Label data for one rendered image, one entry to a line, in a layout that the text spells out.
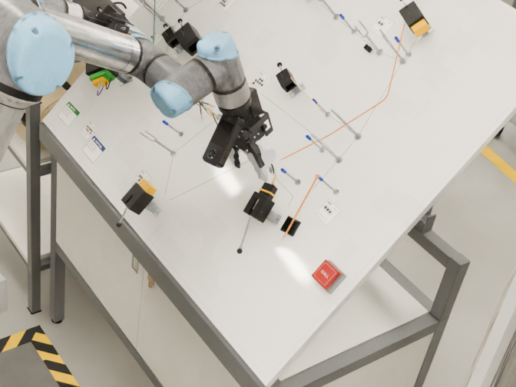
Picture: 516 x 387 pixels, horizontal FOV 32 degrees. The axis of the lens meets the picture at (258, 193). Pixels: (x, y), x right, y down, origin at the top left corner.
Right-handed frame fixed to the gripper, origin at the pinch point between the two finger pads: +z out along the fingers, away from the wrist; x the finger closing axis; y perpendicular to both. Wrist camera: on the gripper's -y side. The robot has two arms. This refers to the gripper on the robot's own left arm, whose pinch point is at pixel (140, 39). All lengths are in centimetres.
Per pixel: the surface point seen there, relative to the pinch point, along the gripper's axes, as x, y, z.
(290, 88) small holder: 1.0, 28.3, 27.9
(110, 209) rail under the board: -46.7, -6.9, 12.4
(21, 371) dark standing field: -122, -55, 33
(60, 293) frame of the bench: -97, -65, 45
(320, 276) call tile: -35, 63, 23
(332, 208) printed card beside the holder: -22, 53, 29
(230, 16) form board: 13.3, -7.6, 31.5
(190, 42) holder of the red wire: 3.1, -3.3, 17.7
